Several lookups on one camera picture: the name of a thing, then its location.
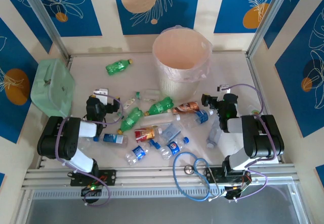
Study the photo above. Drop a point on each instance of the tiny clear bottle green cap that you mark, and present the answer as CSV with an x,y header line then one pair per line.
x,y
117,117

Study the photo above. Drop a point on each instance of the small white labelled bottle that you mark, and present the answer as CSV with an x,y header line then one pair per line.
x,y
129,102

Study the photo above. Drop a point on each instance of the copper brown labelled bottle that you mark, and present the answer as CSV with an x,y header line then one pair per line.
x,y
187,107

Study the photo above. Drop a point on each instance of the green plastic bottle yellow cap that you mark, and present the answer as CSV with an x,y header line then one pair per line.
x,y
159,107
131,119

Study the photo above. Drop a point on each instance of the clear bottle pale blue cap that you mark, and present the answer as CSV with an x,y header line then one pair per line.
x,y
214,134

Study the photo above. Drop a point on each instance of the short green plastic bottle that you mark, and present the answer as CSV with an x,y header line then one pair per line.
x,y
117,66

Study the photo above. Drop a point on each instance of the red and gold labelled bottle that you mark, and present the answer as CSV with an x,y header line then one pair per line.
x,y
145,134

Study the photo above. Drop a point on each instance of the clear bottle white cap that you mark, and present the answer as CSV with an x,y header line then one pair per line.
x,y
159,119

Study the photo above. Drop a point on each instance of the pepsi label bottle blue cap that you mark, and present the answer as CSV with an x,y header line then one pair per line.
x,y
173,147

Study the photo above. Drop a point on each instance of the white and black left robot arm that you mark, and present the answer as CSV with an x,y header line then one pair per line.
x,y
86,129

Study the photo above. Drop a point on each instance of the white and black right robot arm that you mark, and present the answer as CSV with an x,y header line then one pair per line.
x,y
235,125

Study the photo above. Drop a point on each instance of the pink plastic bin liner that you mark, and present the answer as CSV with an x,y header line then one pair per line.
x,y
203,68

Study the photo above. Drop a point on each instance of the white ribbed waste bin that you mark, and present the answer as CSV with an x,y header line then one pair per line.
x,y
177,90

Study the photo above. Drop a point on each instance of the clear packet orange sticker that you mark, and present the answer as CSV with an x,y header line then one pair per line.
x,y
254,111

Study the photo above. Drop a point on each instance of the mint green zip case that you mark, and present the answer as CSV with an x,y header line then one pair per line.
x,y
51,86

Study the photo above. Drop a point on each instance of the blue stethoscope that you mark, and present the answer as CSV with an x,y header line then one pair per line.
x,y
188,169

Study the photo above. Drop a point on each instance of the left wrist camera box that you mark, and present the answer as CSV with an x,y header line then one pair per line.
x,y
100,93

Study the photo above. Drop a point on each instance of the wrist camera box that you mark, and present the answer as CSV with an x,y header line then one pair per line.
x,y
100,93
222,87

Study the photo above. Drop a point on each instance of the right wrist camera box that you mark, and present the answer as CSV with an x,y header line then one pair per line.
x,y
222,87

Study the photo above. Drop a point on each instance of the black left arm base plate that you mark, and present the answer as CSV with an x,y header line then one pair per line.
x,y
108,177

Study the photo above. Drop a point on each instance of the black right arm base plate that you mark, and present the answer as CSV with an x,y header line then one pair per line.
x,y
218,174

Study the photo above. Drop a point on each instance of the aluminium extrusion mounting rail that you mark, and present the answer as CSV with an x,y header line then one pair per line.
x,y
152,177

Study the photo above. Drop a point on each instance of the aluminium frame post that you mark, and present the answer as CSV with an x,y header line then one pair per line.
x,y
268,16
44,19

